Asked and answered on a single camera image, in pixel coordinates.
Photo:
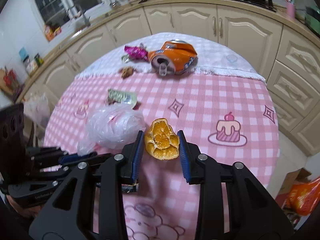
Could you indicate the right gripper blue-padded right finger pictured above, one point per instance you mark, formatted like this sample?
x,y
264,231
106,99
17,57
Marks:
x,y
233,203

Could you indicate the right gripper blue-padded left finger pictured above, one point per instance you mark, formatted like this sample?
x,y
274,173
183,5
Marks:
x,y
88,204

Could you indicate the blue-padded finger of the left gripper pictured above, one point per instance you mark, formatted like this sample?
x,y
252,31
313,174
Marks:
x,y
75,158

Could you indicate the clear plastic bag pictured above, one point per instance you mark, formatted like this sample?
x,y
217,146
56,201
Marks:
x,y
111,127

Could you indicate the orange peel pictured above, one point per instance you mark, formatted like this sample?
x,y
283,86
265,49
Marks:
x,y
160,140

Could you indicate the brown paper ball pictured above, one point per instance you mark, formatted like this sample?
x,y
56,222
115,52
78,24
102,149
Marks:
x,y
126,72

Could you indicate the crushed orange soda can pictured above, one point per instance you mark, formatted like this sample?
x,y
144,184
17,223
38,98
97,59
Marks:
x,y
173,58

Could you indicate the chrome kitchen faucet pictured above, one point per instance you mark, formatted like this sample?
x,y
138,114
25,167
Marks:
x,y
76,12

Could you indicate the cream lower kitchen cabinets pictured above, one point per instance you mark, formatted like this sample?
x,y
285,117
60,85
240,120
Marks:
x,y
284,51

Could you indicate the orange plastic bag on floor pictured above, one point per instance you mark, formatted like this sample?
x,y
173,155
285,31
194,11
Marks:
x,y
303,198

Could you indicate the green silver wrapper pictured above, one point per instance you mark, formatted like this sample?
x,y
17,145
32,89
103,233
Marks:
x,y
123,97

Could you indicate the glass jar white label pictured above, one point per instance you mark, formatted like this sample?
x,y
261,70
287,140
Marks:
x,y
31,65

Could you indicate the pink checkered tablecloth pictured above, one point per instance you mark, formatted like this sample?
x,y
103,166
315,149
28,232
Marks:
x,y
221,104

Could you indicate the purple candy wrapper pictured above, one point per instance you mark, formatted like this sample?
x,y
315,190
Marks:
x,y
136,53

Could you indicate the pink utensil holder cup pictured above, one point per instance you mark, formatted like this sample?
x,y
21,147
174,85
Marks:
x,y
290,8

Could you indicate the green electric cooker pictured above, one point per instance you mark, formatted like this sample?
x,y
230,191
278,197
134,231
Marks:
x,y
312,19

